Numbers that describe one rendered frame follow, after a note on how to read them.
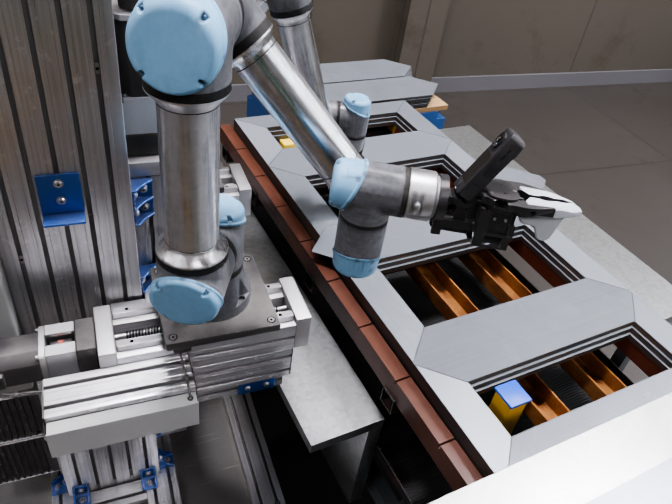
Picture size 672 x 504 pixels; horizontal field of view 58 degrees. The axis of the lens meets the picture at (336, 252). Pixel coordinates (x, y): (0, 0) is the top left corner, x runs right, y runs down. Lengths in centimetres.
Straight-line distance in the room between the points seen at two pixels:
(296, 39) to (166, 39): 69
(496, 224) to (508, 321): 74
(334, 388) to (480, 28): 381
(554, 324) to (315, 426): 66
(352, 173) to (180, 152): 24
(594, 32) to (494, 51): 95
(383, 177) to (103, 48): 51
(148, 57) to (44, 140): 43
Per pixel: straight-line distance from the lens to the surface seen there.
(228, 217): 108
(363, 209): 87
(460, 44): 494
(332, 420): 151
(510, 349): 154
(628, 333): 181
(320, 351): 165
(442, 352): 147
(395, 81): 279
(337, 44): 447
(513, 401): 140
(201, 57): 76
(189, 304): 100
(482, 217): 88
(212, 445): 202
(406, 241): 176
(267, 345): 131
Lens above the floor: 191
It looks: 39 degrees down
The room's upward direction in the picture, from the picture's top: 9 degrees clockwise
